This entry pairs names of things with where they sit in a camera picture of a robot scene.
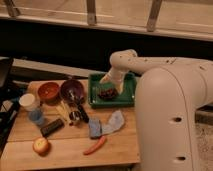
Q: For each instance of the light blue cloth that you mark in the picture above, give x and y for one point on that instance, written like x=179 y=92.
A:
x=115 y=122

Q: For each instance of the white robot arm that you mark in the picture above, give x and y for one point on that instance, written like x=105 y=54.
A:
x=167 y=96

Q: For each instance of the black rectangular block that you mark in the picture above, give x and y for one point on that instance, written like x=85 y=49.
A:
x=51 y=127

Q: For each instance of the blue plastic cup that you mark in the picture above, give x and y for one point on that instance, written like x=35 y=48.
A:
x=36 y=116

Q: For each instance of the orange-red bowl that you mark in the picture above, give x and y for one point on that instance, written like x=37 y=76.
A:
x=48 y=91

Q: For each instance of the red yellow apple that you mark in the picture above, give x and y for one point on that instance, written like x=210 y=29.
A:
x=41 y=145

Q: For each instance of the black handled metal scoop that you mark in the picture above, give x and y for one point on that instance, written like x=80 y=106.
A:
x=79 y=114

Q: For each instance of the white plastic cup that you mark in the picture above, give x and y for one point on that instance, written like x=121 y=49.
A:
x=29 y=102

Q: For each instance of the purple bowl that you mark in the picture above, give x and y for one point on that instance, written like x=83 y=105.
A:
x=72 y=86

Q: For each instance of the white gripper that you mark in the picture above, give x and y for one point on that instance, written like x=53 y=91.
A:
x=115 y=76

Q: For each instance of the dark red grape bunch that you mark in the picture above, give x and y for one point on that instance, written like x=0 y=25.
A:
x=107 y=94

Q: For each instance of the blue sponge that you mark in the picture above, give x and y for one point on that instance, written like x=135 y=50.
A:
x=95 y=130

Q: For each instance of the green plastic tray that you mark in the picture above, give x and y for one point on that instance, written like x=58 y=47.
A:
x=125 y=99

